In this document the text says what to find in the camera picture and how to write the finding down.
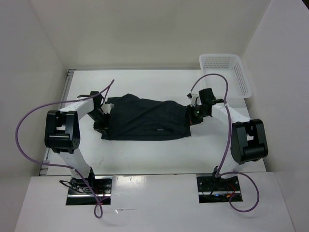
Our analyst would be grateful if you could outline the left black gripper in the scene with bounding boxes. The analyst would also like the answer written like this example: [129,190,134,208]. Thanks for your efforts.
[86,109,111,137]

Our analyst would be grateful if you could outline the dark navy shorts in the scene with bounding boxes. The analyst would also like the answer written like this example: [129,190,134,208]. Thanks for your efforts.
[101,94,191,141]

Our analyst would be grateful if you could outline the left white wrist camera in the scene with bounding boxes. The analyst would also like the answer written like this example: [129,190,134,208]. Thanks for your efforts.
[101,103,114,114]

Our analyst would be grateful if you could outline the white perforated plastic basket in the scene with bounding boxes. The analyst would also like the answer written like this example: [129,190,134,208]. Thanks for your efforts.
[199,54,252,99]

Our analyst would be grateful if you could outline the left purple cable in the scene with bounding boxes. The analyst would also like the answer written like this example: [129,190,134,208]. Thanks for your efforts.
[15,79,115,219]

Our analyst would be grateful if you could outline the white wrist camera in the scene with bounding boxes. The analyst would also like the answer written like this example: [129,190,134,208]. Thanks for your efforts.
[101,103,114,114]
[187,93,199,107]

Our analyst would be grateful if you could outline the purple cable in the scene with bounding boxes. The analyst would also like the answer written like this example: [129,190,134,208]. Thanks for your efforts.
[15,79,115,219]
[189,73,261,213]

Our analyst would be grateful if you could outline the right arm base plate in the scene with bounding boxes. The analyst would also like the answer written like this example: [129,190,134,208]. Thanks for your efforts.
[197,174,243,203]

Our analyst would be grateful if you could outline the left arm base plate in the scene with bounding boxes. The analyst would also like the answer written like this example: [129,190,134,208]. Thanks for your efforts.
[60,175,112,205]

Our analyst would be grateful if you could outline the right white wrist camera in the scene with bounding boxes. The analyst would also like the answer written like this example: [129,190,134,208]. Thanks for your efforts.
[187,93,199,107]

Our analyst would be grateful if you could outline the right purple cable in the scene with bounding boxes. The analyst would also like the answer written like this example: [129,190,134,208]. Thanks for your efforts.
[189,73,261,213]

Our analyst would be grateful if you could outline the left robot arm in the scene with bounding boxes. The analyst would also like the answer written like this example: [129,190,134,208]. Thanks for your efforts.
[44,91,114,193]

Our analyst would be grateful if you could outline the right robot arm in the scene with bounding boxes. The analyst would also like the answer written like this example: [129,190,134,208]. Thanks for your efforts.
[187,88,268,190]

